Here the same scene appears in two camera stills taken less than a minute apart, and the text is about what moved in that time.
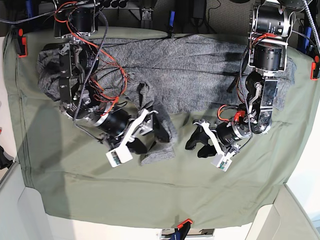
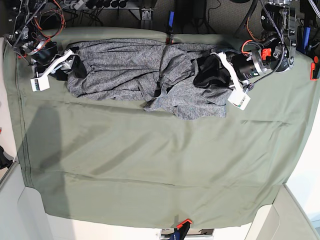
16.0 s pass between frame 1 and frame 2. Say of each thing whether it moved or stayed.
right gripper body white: moved
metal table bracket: stayed
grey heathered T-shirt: moved
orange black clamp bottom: stayed
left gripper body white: moved
